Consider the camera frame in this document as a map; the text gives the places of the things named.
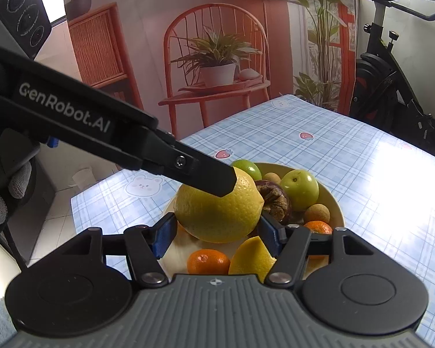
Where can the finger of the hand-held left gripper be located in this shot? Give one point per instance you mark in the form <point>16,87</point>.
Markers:
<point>203,174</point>

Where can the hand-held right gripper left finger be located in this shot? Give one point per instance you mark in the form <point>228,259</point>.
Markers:
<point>165,237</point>

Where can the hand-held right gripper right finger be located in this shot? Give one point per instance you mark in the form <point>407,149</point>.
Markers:
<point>270,237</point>

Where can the yellow lemon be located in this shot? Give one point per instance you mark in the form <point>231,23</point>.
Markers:
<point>252,261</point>
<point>217,214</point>

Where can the dark purple mangosteen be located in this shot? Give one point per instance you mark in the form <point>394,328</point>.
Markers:
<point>275,199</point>

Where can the orange mandarin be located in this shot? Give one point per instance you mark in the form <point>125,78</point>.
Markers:
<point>319,227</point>
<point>208,263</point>

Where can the brown longan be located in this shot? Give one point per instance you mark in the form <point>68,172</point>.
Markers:
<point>317,214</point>
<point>272,178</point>

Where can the cream bowl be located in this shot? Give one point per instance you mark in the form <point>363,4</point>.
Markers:
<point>330,203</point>

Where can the person's left hand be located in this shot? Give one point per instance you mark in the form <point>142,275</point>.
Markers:
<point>18,183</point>

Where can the green jujube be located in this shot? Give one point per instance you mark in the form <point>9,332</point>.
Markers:
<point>300,188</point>
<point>248,168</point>

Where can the white plastic cup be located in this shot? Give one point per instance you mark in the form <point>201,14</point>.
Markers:
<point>82,177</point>

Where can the blue checked tablecloth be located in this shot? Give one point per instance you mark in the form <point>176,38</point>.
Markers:
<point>377,174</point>

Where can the black exercise bike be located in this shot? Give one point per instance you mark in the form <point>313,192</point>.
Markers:
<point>377,79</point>

